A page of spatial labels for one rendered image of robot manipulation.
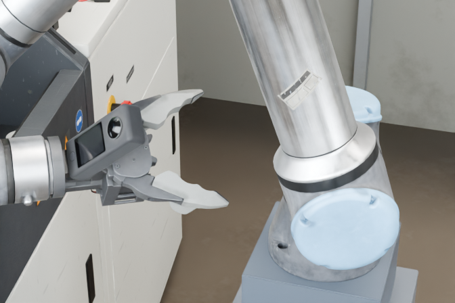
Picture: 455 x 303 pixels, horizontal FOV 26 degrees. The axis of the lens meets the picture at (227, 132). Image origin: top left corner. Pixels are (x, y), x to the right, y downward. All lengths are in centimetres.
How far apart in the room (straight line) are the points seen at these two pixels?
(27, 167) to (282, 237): 36
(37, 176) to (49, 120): 43
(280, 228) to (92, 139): 31
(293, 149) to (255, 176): 211
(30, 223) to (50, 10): 46
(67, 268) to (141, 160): 60
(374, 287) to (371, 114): 23
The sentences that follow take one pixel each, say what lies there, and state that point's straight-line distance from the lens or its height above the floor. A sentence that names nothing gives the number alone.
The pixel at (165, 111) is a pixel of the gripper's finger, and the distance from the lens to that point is 118.
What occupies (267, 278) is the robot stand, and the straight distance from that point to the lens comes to 127.
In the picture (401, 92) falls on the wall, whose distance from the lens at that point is 343.
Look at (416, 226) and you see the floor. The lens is 298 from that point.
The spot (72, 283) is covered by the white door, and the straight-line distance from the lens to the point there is 175.
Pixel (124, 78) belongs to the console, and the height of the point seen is 81.
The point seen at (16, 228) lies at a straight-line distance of 144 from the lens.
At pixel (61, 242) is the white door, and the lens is 165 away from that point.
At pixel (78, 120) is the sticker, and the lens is 168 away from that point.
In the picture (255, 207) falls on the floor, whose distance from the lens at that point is 301.
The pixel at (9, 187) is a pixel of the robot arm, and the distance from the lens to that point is 112.
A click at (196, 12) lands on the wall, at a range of 349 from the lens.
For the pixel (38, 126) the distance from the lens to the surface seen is 153.
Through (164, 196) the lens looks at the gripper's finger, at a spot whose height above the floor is 107.
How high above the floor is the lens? 169
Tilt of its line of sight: 30 degrees down
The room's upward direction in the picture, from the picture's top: straight up
